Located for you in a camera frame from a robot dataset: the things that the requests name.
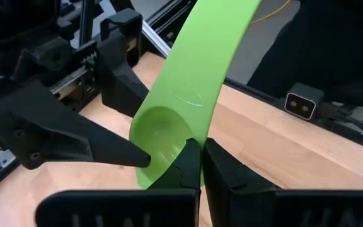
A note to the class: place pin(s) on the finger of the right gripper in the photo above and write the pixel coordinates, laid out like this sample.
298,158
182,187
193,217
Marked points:
58,135
118,82

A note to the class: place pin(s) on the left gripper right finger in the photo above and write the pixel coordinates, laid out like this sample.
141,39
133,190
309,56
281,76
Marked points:
263,205

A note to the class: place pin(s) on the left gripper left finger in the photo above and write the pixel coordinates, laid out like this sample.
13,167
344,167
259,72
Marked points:
121,208

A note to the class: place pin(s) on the black aluminium table frame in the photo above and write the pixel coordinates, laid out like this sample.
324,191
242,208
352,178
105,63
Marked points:
254,91

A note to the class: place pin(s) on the green measuring cup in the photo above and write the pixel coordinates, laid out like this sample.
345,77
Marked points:
194,79

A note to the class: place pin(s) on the grey table-level camera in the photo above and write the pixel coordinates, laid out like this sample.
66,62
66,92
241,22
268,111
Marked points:
302,102

